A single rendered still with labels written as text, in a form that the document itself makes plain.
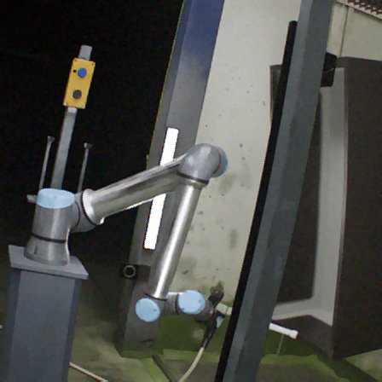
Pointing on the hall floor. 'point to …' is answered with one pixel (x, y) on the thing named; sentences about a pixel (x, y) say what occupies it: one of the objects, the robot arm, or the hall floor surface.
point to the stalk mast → (66, 136)
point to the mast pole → (281, 191)
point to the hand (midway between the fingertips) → (218, 315)
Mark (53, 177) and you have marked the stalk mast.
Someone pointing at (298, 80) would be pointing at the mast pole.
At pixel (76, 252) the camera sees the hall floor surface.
